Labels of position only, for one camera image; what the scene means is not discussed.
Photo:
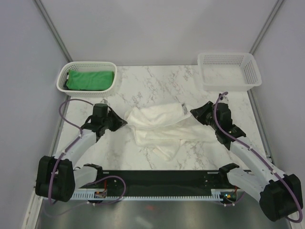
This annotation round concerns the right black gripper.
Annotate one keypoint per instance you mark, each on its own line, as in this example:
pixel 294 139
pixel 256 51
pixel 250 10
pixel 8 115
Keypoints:
pixel 199 113

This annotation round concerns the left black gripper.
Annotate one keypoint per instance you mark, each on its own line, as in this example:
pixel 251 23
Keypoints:
pixel 118 122

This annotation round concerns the dark blue towel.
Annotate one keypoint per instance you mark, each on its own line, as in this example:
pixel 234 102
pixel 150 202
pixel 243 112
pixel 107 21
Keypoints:
pixel 65 87

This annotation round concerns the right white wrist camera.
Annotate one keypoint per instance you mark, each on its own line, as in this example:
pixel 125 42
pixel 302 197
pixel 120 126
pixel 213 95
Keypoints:
pixel 223 99

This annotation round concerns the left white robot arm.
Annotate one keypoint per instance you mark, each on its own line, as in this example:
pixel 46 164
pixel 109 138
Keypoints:
pixel 57 176

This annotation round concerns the white plastic basket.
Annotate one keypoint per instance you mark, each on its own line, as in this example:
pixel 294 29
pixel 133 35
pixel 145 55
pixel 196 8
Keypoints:
pixel 227 71
pixel 87 67

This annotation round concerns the white slotted cable duct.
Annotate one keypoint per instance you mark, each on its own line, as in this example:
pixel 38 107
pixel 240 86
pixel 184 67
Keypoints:
pixel 97 195

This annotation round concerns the right white plastic basket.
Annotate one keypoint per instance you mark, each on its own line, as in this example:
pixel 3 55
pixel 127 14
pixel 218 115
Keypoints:
pixel 227 71

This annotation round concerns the green towel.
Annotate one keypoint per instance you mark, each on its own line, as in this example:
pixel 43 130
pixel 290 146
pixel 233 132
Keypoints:
pixel 90 81

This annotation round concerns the left white plastic basket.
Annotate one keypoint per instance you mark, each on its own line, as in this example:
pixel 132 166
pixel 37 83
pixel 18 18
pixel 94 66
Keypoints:
pixel 87 67

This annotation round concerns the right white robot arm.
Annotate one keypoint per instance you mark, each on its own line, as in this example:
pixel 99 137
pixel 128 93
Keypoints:
pixel 278 194

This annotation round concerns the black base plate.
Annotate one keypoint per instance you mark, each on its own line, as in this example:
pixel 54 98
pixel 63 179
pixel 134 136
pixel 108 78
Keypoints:
pixel 169 182

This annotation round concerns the white towel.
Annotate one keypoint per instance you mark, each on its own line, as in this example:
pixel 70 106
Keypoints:
pixel 164 128

